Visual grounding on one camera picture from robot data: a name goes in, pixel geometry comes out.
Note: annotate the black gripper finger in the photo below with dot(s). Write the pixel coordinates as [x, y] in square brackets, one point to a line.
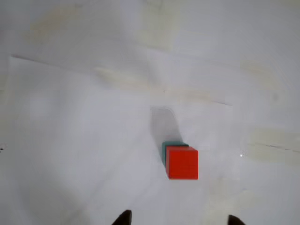
[125, 219]
[234, 221]

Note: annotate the red wooden cube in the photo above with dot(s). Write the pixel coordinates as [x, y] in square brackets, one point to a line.
[182, 164]

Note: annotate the teal blue wooden cube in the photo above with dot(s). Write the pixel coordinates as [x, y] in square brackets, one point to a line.
[164, 152]

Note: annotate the white paper sheet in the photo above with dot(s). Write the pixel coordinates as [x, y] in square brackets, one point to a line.
[70, 42]
[93, 140]

